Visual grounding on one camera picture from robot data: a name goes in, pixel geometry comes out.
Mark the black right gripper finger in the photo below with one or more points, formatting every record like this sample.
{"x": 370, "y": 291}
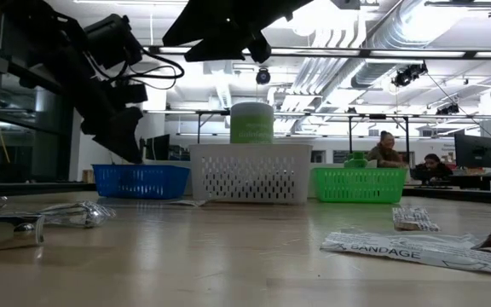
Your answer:
{"x": 220, "y": 50}
{"x": 211, "y": 21}

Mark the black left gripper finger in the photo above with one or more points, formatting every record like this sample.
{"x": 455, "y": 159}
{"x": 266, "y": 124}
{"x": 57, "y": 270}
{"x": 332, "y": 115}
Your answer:
{"x": 94, "y": 128}
{"x": 126, "y": 136}

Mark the white bandage packet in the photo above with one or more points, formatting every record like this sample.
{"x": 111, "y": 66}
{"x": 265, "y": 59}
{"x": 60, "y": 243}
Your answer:
{"x": 416, "y": 219}
{"x": 190, "y": 203}
{"x": 399, "y": 251}

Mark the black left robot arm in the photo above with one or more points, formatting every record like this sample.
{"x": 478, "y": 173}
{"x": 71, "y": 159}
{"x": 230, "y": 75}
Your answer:
{"x": 45, "y": 42}

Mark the black computer monitor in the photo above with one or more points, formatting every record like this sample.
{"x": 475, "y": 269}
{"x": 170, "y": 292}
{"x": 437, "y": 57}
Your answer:
{"x": 473, "y": 149}
{"x": 160, "y": 145}

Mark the blue perforated plastic basket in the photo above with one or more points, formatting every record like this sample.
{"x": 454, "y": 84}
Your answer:
{"x": 139, "y": 181}

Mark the green white disinfecting wipes canister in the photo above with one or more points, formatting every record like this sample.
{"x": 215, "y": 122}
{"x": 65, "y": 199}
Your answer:
{"x": 252, "y": 123}

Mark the plastic-wrapped silver nail clipper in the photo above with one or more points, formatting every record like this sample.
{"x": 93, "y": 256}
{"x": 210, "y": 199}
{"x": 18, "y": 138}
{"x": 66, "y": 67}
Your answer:
{"x": 79, "y": 214}

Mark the white perforated plastic basket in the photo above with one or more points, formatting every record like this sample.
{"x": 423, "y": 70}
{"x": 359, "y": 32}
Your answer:
{"x": 250, "y": 153}

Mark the long overhead light bar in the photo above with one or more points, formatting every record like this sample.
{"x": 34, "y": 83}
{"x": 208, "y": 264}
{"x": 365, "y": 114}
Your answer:
{"x": 399, "y": 53}

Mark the small green bottle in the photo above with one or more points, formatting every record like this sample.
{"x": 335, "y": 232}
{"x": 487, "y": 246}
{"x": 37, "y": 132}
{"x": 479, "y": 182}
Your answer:
{"x": 356, "y": 161}

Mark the person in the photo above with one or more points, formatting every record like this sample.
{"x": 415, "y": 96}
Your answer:
{"x": 431, "y": 168}
{"x": 385, "y": 149}

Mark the green perforated plastic basket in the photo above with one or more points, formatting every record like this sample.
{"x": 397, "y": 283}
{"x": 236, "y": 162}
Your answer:
{"x": 356, "y": 185}

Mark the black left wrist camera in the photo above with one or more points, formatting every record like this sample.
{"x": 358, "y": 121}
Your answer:
{"x": 113, "y": 40}

